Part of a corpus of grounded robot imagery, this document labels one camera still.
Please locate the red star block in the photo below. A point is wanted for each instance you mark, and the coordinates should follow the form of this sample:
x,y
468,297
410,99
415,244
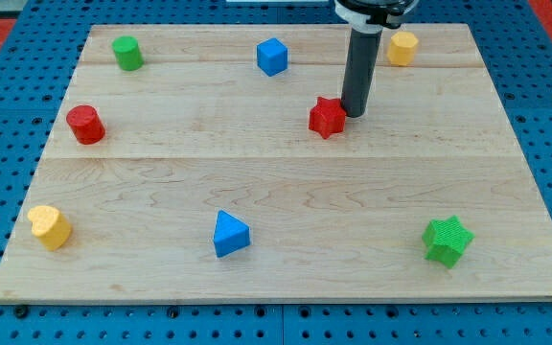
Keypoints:
x,y
327,117

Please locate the green star block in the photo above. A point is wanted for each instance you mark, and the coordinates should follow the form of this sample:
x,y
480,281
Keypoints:
x,y
446,240

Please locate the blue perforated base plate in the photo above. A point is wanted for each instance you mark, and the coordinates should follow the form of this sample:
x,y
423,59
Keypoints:
x,y
40,42

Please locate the yellow heart block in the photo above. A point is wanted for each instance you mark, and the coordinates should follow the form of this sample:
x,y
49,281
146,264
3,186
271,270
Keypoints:
x,y
50,226

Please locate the blue cube block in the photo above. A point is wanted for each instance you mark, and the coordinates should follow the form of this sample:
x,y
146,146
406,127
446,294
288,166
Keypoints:
x,y
272,56

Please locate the wooden board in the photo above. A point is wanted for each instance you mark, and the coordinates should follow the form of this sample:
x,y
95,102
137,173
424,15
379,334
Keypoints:
x,y
201,128

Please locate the red cylinder block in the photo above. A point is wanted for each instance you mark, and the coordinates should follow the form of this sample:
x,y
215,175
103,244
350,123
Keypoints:
x,y
85,124

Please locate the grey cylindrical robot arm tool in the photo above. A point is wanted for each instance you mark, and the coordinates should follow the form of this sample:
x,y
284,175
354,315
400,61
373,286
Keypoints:
x,y
367,18

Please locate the blue triangle block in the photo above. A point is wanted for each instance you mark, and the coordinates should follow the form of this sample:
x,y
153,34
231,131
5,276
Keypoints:
x,y
230,235

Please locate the green cylinder block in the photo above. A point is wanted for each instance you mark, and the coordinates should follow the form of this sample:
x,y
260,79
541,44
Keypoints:
x,y
127,53

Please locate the yellow hexagon block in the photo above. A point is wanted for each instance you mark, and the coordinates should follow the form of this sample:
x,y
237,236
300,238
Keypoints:
x,y
402,48

